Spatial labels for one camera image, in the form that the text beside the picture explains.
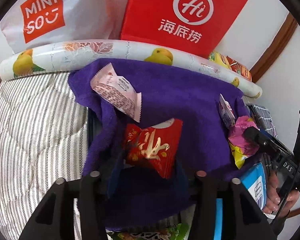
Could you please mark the orange chips bag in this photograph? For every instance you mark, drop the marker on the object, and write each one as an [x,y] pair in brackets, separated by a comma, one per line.
[239,68]

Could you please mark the grey checked fabric bundle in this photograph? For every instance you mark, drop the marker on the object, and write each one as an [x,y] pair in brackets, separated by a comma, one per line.
[263,118]

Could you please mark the pink Lotso candy packet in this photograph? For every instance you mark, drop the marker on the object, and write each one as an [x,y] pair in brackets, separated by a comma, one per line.
[226,112]

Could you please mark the purple towel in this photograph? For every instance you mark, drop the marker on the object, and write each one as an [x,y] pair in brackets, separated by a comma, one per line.
[142,197]

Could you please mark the brown wooden door frame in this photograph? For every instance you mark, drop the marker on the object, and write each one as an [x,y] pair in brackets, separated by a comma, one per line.
[275,49]

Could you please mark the red snack packet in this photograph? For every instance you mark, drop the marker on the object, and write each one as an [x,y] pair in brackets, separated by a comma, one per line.
[153,147]

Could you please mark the striped quilted mattress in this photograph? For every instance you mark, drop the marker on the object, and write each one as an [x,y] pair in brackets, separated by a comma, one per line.
[43,137]

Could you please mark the magenta snack packet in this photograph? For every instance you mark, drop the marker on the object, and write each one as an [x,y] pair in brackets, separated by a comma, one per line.
[240,147]

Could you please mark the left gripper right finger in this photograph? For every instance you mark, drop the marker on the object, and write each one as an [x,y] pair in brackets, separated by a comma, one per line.
[183,181]

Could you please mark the yellow chips bag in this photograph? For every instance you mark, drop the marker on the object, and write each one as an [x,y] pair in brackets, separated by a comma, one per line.
[219,59]

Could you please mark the white Miniso plastic bag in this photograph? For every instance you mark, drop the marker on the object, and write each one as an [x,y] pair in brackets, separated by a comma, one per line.
[32,23]

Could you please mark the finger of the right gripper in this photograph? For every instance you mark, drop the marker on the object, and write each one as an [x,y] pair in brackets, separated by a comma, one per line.
[266,142]

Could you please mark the green snack packet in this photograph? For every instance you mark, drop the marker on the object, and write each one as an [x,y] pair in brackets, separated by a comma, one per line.
[177,231]

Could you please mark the red Haidilao paper bag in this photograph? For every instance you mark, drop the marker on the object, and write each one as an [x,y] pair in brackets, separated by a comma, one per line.
[193,26]

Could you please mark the blue tissue box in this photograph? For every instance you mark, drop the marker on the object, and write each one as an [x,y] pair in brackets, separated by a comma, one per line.
[254,181]

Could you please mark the rolled fruit-print mat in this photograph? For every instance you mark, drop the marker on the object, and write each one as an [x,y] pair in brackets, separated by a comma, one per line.
[74,55]

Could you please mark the pale pink snack packet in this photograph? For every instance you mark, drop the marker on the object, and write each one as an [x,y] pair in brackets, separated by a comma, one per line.
[118,91]

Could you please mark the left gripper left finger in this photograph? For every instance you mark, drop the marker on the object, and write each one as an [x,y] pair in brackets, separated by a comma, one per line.
[110,170]

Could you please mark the person's right hand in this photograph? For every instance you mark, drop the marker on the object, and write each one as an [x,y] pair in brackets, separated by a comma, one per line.
[273,199]

